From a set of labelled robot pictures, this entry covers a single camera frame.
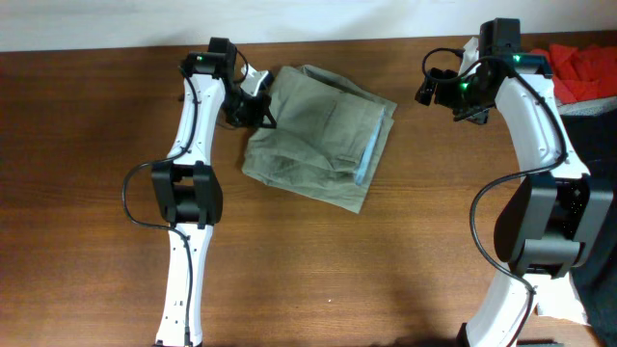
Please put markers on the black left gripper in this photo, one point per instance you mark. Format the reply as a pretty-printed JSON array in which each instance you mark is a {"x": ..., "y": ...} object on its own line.
[{"x": 252, "y": 112}]

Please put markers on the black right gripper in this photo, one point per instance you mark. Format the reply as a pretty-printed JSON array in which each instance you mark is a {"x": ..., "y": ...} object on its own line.
[{"x": 469, "y": 112}]

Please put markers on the khaki green shorts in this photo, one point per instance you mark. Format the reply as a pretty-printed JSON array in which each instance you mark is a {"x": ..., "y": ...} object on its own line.
[{"x": 329, "y": 138}]

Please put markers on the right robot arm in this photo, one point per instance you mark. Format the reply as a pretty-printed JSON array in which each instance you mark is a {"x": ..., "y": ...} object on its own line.
[{"x": 552, "y": 221}]

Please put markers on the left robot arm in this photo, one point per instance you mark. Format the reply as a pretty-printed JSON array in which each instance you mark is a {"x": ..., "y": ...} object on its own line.
[{"x": 188, "y": 193}]

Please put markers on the red cloth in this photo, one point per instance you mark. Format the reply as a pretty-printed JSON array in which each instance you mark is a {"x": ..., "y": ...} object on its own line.
[{"x": 581, "y": 74}]

